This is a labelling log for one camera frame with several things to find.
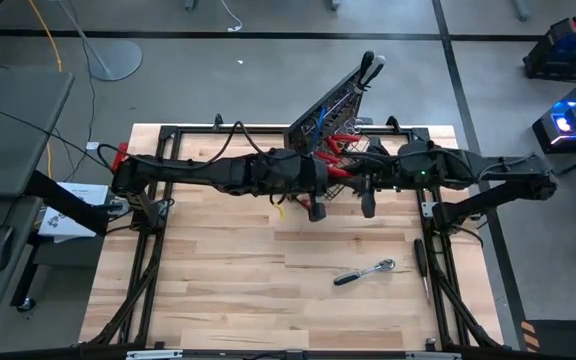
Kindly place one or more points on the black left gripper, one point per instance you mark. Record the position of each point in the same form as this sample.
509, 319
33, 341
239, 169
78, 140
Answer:
298, 172

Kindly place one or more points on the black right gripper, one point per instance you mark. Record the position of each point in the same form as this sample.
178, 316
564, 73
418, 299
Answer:
383, 170

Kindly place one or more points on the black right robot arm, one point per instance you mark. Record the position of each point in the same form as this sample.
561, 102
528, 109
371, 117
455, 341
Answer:
493, 170

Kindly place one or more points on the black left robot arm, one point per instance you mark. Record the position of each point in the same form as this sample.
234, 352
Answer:
193, 170

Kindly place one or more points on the black metal pegboard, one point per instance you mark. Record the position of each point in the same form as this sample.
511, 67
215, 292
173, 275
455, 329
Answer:
303, 132

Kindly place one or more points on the black screwdriver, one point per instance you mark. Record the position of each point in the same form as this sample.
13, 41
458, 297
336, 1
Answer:
422, 265

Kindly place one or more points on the black computer case glowing lights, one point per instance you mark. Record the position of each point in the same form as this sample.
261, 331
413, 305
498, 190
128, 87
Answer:
568, 120

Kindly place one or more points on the black stacked crates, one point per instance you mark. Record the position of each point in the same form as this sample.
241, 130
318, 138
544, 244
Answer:
568, 50

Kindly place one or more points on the small white tag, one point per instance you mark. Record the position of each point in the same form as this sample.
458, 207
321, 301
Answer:
92, 145

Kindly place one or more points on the grey floor stand round base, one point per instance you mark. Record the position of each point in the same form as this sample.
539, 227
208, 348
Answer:
115, 60

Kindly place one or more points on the white paper sheet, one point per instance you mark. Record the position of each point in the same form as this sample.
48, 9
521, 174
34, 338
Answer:
73, 210

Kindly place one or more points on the black mat hazard stripes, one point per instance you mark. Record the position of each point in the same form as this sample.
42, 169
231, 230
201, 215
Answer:
568, 340

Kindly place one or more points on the black desk leg with caster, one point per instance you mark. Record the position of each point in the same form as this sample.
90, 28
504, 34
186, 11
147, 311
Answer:
25, 280

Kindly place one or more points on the dark grey desk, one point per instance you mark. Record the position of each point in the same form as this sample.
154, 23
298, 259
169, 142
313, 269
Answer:
13, 130

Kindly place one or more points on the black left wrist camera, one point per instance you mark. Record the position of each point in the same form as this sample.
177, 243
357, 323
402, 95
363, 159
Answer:
316, 210

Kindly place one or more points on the silver mounting bracket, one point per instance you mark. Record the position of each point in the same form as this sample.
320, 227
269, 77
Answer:
427, 209

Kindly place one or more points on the black rail silver brackets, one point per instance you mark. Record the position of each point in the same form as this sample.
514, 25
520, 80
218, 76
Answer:
288, 355

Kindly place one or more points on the black aluminium table frame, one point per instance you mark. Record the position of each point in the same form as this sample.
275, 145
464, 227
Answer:
170, 135

